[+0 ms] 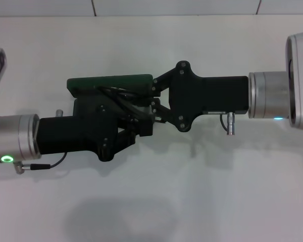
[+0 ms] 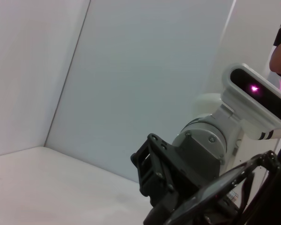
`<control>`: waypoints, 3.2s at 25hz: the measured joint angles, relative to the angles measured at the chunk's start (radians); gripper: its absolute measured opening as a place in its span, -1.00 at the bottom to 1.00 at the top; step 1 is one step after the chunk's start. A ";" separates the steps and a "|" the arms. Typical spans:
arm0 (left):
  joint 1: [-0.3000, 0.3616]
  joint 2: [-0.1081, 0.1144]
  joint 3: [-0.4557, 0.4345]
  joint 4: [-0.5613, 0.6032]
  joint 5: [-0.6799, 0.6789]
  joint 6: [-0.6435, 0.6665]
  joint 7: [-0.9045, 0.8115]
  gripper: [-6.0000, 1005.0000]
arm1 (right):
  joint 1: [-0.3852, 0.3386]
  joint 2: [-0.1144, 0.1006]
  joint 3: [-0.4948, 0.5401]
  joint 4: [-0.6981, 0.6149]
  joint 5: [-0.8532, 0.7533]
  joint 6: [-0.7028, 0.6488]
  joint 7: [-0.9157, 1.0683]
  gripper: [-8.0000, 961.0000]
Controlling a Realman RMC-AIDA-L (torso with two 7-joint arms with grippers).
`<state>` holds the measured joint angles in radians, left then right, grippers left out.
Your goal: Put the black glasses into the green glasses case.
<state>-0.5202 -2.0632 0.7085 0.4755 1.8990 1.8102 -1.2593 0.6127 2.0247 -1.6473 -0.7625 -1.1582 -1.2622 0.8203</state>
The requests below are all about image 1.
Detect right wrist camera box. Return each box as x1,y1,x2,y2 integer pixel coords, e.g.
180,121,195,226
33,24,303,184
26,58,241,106
285,30,303,132

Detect left gripper cable with plugs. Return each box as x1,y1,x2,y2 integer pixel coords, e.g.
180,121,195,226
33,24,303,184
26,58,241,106
13,108,68,175

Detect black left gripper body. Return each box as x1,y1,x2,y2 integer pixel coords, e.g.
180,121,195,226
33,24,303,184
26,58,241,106
37,103,121,162

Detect green glasses case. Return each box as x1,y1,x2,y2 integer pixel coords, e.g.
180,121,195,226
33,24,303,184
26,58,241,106
67,74,157,122

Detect black glasses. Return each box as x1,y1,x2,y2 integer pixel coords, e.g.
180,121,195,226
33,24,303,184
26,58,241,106
94,85,155,122

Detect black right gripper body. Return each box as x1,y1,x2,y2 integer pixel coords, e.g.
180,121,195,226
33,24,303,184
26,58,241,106
168,60,250,133

